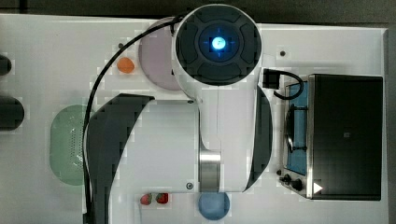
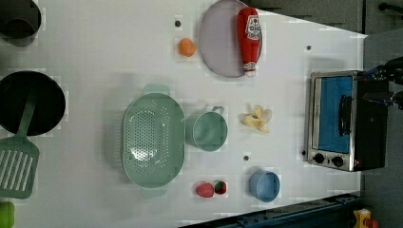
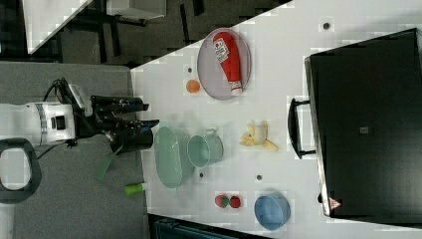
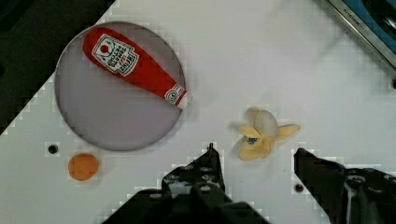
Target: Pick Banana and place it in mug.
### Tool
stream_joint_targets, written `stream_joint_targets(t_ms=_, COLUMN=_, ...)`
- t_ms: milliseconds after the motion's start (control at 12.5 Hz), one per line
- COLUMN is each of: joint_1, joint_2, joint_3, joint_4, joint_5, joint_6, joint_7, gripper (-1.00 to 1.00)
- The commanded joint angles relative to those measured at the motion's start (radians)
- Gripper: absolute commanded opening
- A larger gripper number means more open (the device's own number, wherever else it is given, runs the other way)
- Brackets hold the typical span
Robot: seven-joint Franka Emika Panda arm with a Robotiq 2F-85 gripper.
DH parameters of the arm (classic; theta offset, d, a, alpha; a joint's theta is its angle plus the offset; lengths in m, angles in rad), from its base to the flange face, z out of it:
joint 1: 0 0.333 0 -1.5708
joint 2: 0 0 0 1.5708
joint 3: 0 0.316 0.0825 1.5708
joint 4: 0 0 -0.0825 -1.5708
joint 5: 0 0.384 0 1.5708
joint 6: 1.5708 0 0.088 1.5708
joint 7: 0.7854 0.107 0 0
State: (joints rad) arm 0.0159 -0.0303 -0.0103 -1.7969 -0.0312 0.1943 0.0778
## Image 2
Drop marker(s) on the peeled toy banana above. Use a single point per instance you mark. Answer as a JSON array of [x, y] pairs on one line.
[[258, 119]]

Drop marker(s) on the green mug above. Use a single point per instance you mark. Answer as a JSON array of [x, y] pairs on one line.
[[207, 130]]

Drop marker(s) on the green perforated colander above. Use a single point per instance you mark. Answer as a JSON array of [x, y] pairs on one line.
[[153, 140]]

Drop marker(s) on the orange toy fruit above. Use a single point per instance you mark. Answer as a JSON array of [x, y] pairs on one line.
[[186, 47]]

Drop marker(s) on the grey round plate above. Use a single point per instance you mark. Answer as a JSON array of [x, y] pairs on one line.
[[218, 39]]

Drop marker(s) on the dark red toy strawberry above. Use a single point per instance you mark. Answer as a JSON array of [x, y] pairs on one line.
[[220, 187]]

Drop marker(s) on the red ketchup bottle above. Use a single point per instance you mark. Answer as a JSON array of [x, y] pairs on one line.
[[249, 32]]

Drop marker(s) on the blue cup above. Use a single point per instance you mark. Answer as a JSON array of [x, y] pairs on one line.
[[264, 185]]

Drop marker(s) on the green slotted spatula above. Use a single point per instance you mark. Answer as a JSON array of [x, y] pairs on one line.
[[19, 158]]

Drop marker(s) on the yellow red toy object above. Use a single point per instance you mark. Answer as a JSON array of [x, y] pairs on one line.
[[364, 219]]

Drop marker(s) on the small black cup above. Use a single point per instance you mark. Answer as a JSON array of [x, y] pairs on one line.
[[20, 21]]

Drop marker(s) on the green toy at edge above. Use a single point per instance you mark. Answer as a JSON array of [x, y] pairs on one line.
[[6, 214]]

